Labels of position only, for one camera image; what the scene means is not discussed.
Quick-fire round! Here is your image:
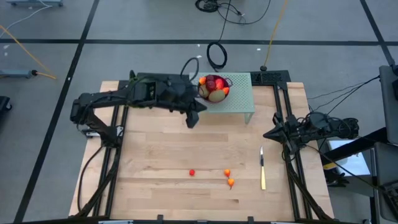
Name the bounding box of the knife with cream handle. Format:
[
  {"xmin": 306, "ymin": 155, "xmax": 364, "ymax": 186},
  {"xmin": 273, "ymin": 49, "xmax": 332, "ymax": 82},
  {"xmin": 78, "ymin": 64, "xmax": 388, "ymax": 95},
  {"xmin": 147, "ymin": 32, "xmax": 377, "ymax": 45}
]
[{"xmin": 259, "ymin": 146, "xmax": 267, "ymax": 191}]

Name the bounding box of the purple plastic colander bowl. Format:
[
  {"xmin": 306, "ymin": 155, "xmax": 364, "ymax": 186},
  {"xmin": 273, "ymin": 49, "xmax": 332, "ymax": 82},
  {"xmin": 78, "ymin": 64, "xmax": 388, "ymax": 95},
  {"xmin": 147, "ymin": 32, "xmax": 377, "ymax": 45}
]
[{"xmin": 197, "ymin": 73, "xmax": 234, "ymax": 104}]

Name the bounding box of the pale green perforated metal shelf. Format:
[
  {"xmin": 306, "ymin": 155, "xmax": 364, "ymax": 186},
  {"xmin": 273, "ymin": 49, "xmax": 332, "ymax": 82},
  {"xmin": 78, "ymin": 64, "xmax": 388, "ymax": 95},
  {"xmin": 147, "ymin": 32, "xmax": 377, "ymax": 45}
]
[{"xmin": 188, "ymin": 72, "xmax": 256, "ymax": 125}]

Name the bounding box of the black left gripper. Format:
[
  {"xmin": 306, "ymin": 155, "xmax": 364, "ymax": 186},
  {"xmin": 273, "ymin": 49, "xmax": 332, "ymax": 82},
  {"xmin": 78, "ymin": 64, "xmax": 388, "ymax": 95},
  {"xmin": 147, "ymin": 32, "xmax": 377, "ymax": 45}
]
[{"xmin": 155, "ymin": 77, "xmax": 208, "ymax": 129}]

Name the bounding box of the grey floor bar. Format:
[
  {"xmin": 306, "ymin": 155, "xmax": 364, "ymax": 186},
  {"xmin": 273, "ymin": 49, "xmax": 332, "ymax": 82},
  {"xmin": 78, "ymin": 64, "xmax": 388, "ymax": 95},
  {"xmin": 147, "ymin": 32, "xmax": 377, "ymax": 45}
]
[{"xmin": 0, "ymin": 68, "xmax": 38, "ymax": 79}]

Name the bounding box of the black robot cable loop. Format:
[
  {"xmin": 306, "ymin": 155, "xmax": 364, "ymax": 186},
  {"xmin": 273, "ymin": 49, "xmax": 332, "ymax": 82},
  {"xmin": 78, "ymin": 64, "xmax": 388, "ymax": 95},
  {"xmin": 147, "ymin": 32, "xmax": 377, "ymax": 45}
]
[{"xmin": 180, "ymin": 57, "xmax": 200, "ymax": 82}]

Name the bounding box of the thin black floor cable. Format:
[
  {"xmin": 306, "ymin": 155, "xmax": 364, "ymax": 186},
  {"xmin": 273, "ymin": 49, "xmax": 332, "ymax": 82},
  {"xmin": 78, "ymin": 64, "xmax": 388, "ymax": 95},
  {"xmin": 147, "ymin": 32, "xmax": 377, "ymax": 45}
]
[
  {"xmin": 195, "ymin": 0, "xmax": 272, "ymax": 26},
  {"xmin": 306, "ymin": 76, "xmax": 382, "ymax": 114}
]

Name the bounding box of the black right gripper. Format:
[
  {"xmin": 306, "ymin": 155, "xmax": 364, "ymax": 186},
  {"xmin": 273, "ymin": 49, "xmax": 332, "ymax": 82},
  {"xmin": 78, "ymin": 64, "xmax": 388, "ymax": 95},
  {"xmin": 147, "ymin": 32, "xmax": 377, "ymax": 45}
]
[{"xmin": 263, "ymin": 112, "xmax": 299, "ymax": 155}]

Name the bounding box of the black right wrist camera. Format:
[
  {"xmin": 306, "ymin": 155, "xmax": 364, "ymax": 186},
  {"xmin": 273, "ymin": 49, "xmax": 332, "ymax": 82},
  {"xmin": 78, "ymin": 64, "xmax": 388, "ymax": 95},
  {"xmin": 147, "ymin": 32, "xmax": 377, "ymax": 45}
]
[{"xmin": 289, "ymin": 123, "xmax": 307, "ymax": 136}]

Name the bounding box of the black coiled floor cable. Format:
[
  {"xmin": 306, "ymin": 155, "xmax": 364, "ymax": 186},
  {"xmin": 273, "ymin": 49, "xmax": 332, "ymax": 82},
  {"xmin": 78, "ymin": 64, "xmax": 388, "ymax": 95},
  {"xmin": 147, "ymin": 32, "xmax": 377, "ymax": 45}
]
[{"xmin": 206, "ymin": 40, "xmax": 229, "ymax": 72}]

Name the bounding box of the yellow hanging cord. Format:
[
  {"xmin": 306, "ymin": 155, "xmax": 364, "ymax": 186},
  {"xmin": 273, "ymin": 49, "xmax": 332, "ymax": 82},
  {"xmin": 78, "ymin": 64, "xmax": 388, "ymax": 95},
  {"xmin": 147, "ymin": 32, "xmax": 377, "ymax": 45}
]
[{"xmin": 263, "ymin": 0, "xmax": 289, "ymax": 72}]

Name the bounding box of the white box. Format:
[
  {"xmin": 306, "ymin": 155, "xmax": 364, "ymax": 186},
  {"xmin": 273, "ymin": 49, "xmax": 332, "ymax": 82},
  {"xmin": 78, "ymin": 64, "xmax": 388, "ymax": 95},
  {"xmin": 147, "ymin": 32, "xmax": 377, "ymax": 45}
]
[{"xmin": 328, "ymin": 139, "xmax": 371, "ymax": 178}]

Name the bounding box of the white floor cable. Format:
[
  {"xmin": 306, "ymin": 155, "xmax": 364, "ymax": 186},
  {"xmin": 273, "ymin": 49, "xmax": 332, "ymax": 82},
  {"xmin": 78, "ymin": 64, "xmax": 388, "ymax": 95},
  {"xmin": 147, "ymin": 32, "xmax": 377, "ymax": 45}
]
[{"xmin": 0, "ymin": 0, "xmax": 62, "ymax": 30}]

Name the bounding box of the black arm base cable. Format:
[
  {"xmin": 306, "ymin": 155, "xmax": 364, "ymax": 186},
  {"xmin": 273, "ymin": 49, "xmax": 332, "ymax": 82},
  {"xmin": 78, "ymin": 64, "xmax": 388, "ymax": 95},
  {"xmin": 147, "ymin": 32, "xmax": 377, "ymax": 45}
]
[{"xmin": 76, "ymin": 146, "xmax": 103, "ymax": 215}]

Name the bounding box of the yellow floor cable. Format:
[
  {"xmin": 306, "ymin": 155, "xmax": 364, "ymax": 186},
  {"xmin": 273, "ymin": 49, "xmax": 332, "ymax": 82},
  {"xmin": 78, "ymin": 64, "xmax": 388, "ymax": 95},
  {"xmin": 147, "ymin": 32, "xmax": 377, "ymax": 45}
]
[{"xmin": 0, "ymin": 24, "xmax": 57, "ymax": 80}]

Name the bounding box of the grey side desk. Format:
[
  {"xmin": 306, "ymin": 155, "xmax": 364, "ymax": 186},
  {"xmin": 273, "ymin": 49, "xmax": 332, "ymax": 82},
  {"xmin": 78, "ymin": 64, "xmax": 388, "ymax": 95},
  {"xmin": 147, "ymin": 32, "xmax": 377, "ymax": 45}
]
[{"xmin": 378, "ymin": 64, "xmax": 398, "ymax": 147}]

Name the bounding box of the yellow fruit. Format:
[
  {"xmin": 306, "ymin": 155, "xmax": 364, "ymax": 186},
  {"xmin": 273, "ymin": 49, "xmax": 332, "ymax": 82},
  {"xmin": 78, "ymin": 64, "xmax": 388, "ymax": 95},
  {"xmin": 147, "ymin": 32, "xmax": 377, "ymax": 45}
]
[{"xmin": 208, "ymin": 89, "xmax": 226, "ymax": 103}]

